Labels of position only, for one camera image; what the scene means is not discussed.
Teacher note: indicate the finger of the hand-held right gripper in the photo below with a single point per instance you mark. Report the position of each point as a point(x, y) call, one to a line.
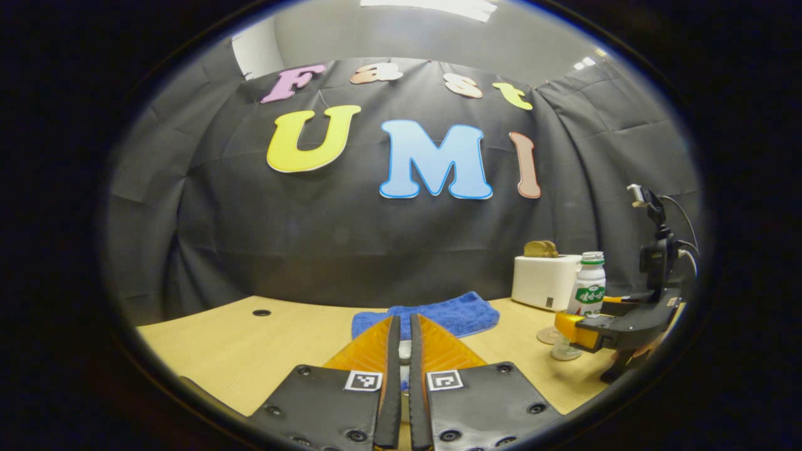
point(623, 307)
point(617, 332)

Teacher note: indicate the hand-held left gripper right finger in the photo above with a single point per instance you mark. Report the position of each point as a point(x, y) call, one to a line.
point(418, 401)

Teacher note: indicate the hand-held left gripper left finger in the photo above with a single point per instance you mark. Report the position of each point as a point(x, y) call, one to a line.
point(391, 388)

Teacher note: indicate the white blue-patterned teacup lid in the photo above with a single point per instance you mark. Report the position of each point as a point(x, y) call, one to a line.
point(405, 354)

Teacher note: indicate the white water bottle green label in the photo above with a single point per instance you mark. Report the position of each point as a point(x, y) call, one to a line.
point(590, 279)

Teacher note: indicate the round brown coaster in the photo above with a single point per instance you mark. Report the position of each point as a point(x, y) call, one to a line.
point(545, 336)

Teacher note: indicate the white toaster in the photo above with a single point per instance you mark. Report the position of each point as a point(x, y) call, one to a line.
point(542, 282)

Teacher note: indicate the brown bread slice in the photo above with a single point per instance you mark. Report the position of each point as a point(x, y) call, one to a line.
point(534, 249)
point(550, 249)

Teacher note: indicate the blue towel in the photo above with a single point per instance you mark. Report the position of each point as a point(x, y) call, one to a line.
point(463, 313)

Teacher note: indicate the black backdrop cloth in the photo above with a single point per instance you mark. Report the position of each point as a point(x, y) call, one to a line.
point(313, 238)

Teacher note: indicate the ceiling light panel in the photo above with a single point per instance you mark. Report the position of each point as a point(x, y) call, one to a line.
point(432, 7)

